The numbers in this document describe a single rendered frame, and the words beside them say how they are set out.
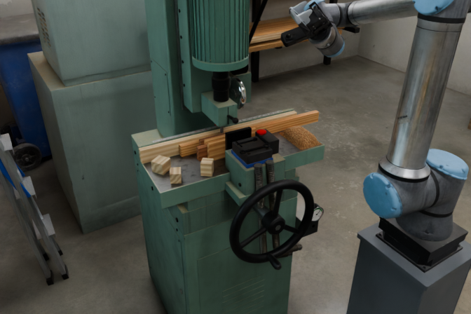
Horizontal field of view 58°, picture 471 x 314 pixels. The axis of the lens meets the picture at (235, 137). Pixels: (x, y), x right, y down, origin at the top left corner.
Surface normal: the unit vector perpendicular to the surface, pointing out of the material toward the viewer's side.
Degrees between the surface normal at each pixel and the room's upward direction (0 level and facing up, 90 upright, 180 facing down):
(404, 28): 90
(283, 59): 90
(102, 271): 0
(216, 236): 90
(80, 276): 0
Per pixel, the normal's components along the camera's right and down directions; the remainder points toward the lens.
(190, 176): 0.00, -0.87
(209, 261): 0.47, 0.43
